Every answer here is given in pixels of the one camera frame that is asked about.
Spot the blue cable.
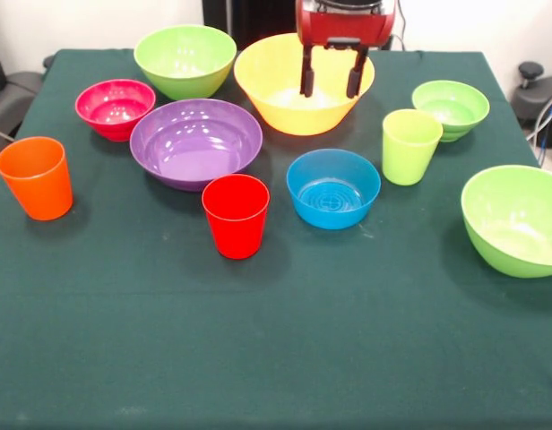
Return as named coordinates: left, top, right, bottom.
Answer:
left=537, top=105, right=552, bottom=168

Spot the small green bowl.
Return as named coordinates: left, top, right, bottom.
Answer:
left=410, top=80, right=491, bottom=143

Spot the red cup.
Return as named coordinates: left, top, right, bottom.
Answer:
left=201, top=174, right=272, bottom=261

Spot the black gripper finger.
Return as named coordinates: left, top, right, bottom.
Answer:
left=345, top=45, right=370, bottom=100
left=299, top=43, right=315, bottom=99

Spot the yellow-green cup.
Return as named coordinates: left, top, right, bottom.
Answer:
left=382, top=108, right=444, bottom=186

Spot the grey cable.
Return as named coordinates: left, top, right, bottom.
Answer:
left=525, top=90, right=552, bottom=141

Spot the large yellow bowl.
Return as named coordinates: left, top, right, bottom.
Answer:
left=233, top=32, right=375, bottom=136

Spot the orange cup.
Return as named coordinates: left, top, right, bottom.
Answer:
left=0, top=136, right=74, bottom=222

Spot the purple bowl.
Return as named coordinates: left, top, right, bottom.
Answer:
left=129, top=99, right=264, bottom=193

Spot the pink bowl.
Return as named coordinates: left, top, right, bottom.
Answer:
left=74, top=79, right=157, bottom=143

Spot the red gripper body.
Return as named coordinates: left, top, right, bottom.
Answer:
left=296, top=0, right=397, bottom=51

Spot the black knobbed stand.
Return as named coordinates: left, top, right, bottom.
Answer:
left=513, top=61, right=552, bottom=149

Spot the large light green bowl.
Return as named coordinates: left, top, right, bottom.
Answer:
left=460, top=164, right=552, bottom=280
left=133, top=24, right=237, bottom=101

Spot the black hanging cable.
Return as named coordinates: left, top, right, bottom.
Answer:
left=395, top=0, right=408, bottom=38

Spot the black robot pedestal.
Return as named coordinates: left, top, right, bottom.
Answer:
left=203, top=0, right=299, bottom=50

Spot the blue bowl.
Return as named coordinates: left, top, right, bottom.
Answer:
left=285, top=148, right=383, bottom=231

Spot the grey chair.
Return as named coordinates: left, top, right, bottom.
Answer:
left=0, top=71, right=43, bottom=140

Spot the dark green tablecloth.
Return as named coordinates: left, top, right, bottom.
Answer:
left=0, top=47, right=552, bottom=430

